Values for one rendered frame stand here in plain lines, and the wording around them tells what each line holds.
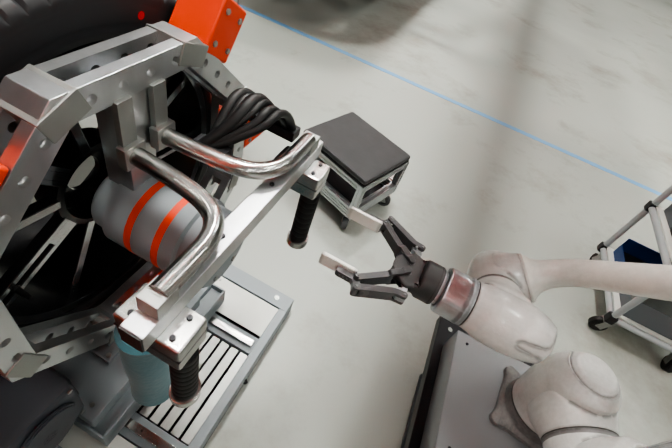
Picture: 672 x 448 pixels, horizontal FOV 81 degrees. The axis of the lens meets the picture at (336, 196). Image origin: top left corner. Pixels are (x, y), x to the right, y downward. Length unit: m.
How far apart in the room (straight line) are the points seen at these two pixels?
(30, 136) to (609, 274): 0.88
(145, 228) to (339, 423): 1.04
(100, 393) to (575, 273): 1.13
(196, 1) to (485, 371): 1.12
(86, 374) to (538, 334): 1.07
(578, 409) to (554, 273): 0.31
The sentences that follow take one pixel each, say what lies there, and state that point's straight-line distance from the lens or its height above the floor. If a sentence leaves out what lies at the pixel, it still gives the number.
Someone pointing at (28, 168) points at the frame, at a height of 1.06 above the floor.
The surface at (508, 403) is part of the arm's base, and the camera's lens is 1.22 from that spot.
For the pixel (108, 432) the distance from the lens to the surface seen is 1.29.
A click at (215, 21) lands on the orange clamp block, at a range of 0.66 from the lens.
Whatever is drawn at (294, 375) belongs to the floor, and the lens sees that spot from 1.51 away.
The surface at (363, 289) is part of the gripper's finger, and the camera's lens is 0.69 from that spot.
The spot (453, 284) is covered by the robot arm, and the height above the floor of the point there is 0.87.
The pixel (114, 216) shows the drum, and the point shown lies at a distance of 0.68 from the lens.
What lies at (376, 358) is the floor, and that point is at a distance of 1.61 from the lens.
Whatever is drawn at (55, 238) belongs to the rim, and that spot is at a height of 0.80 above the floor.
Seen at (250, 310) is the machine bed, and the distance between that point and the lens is 1.49.
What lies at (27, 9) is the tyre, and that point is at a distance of 0.57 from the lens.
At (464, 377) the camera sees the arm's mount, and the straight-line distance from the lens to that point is 1.23.
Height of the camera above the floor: 1.39
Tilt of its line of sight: 43 degrees down
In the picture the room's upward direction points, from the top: 20 degrees clockwise
